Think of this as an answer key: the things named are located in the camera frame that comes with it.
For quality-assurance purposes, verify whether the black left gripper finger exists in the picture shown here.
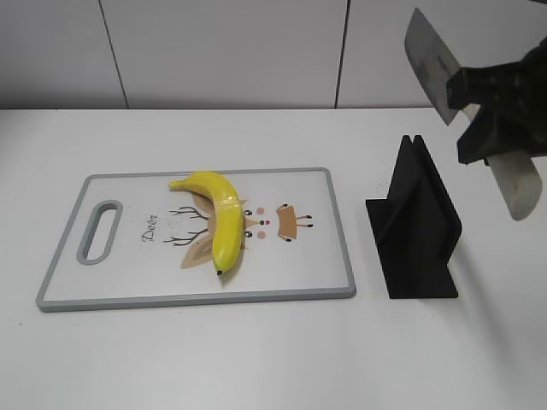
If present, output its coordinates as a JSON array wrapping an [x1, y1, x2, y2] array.
[[456, 108, 520, 165]]

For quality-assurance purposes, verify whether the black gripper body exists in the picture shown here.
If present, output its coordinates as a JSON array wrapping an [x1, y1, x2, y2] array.
[[484, 40, 546, 162]]

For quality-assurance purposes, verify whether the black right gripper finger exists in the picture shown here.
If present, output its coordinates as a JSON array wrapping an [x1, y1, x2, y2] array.
[[447, 62, 524, 112]]

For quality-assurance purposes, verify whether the white-handled cleaver knife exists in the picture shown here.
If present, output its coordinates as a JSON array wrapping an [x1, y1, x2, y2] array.
[[404, 9, 543, 220]]

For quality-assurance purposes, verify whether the yellow plastic banana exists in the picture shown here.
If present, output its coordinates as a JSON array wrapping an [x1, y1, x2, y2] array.
[[168, 171, 244, 276]]

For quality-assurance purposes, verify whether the black knife stand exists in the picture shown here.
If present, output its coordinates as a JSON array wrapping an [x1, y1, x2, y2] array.
[[365, 135, 462, 299]]

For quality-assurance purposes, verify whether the white grey-rimmed cutting board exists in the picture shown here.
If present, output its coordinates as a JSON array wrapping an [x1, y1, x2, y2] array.
[[36, 167, 356, 312]]

